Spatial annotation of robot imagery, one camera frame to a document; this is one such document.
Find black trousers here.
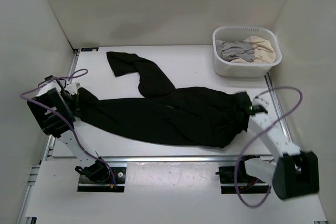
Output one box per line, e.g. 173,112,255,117
76,52,250,148

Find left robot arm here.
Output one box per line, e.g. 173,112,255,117
20,76,111,183

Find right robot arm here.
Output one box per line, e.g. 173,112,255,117
234,88,320,208

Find white plastic laundry basket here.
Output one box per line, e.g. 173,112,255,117
212,26,282,78

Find grey garment in basket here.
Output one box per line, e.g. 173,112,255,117
215,40,254,62

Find small dark label sticker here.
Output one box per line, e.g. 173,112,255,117
80,47,99,52

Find beige garment in basket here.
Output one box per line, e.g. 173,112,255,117
232,36,276,63

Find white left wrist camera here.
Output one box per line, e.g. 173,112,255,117
64,82,81,95

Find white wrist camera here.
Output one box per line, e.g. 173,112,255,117
64,82,81,95
252,97,269,111

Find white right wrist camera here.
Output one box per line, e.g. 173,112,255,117
252,97,269,111

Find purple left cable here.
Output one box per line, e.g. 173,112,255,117
19,68,118,190

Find purple cable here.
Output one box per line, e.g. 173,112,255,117
235,86,304,208
19,68,118,190

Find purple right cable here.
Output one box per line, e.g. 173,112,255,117
235,86,304,208

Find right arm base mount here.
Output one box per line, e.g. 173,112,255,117
216,155,271,195

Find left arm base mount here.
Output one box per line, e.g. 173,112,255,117
75,162,127,193

